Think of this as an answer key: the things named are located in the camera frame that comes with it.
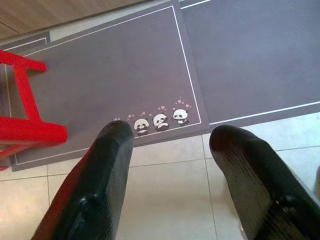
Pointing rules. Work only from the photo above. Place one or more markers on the grey floor mat with pandas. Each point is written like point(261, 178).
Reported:
point(112, 70)

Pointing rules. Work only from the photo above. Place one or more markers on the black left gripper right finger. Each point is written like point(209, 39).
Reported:
point(260, 190)

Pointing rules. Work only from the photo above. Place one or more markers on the grey floor mat white border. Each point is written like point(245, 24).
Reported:
point(22, 41)
point(250, 55)

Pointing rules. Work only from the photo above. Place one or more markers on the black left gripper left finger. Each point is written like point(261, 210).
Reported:
point(100, 180)

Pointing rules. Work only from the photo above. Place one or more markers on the brown wooden base cabinet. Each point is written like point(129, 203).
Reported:
point(62, 12)

